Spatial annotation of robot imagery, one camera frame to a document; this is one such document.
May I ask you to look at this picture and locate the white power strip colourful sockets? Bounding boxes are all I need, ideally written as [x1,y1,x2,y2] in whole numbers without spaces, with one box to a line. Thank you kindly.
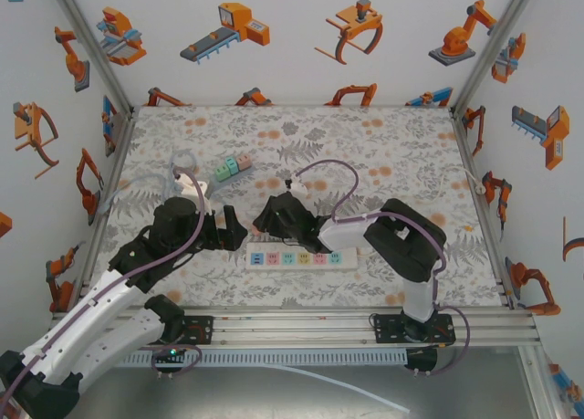
[245,248,359,272]

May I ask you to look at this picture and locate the aluminium frame post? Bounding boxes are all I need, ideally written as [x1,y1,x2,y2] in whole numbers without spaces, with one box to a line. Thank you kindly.
[449,0,544,119]
[47,0,138,119]

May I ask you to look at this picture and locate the floral patterned table mat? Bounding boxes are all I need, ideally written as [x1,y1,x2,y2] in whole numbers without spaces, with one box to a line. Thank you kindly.
[81,104,512,309]

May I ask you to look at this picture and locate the wide aluminium base rail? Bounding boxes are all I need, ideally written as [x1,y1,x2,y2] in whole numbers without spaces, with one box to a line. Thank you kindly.
[45,305,544,350]

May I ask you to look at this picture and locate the aluminium side rail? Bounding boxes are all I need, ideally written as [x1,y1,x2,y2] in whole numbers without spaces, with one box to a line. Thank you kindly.
[72,108,140,313]
[450,110,519,309]

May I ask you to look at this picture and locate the white slotted cable duct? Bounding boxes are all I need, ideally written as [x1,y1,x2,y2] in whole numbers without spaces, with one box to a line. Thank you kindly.
[113,348,409,368]

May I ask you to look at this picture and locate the black controller box with LED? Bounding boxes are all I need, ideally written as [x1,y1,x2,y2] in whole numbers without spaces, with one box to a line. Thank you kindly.
[151,344,186,365]
[404,346,439,371]

